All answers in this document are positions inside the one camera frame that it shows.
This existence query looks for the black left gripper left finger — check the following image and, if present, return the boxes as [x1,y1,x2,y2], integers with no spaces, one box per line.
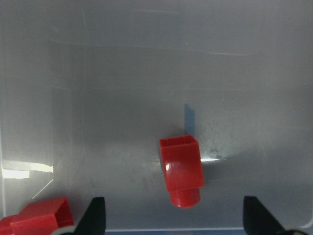
[56,196,106,235]

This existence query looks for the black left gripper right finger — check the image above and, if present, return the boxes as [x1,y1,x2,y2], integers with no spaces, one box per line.
[243,195,311,235]

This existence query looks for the red block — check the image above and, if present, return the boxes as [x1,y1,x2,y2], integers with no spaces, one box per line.
[0,197,74,235]
[159,135,205,209]

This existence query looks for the clear plastic storage box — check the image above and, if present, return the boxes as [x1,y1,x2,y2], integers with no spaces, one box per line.
[0,0,313,235]

